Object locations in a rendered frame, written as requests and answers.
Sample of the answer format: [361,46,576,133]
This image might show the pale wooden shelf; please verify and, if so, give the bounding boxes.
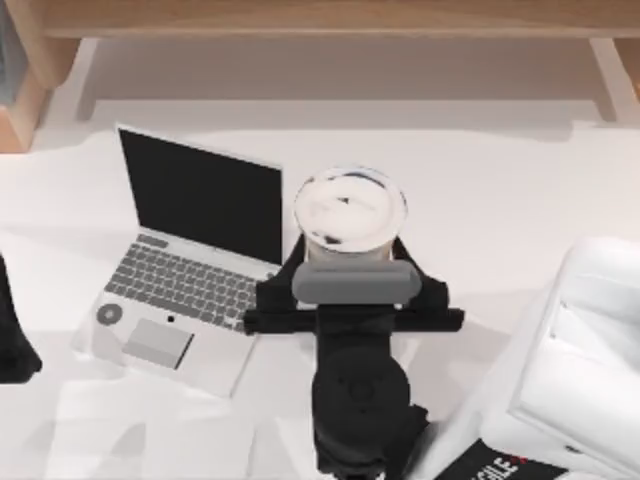
[38,0,640,124]

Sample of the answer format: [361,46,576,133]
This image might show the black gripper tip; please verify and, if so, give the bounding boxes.
[0,253,44,387]

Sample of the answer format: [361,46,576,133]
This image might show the white cup with lid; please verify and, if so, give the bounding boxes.
[293,164,409,274]

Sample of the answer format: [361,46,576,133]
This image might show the silver open laptop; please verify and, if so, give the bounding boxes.
[71,121,287,400]

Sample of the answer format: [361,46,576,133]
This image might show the pale wooden cabinet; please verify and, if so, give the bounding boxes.
[0,0,82,154]

